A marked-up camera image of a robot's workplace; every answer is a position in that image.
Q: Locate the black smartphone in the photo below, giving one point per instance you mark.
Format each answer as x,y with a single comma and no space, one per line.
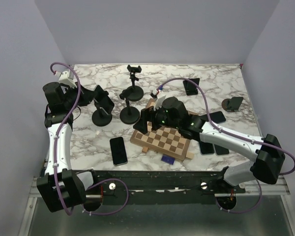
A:
206,148
221,150

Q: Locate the black round-base phone stand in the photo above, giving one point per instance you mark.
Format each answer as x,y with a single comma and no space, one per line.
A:
137,92

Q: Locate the black phone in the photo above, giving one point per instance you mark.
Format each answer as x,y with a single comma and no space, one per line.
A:
118,151

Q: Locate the wooden chessboard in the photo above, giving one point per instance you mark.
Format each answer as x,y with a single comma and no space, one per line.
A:
164,140

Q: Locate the dark phone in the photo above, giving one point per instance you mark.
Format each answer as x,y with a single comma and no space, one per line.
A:
101,97

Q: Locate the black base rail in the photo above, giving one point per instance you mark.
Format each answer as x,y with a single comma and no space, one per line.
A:
160,187

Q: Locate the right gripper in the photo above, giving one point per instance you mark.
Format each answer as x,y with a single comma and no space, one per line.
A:
141,125

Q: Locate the dark blue card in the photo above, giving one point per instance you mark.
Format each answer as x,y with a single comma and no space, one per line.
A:
168,159

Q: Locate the black corner phone stand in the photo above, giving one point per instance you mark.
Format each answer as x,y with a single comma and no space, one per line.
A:
100,118

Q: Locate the black left-edge phone stand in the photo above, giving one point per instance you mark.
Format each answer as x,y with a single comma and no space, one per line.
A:
129,114

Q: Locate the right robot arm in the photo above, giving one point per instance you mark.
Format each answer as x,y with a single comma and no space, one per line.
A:
265,156

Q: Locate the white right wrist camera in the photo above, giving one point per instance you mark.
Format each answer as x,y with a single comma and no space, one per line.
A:
159,96

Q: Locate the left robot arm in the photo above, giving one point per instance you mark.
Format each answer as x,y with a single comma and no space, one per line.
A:
61,187

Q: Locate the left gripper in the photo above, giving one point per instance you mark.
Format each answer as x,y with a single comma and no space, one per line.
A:
86,95

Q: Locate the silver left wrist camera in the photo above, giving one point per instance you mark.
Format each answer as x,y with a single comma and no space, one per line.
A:
65,78

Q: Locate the small black folding stand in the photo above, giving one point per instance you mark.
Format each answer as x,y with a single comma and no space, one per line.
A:
190,88

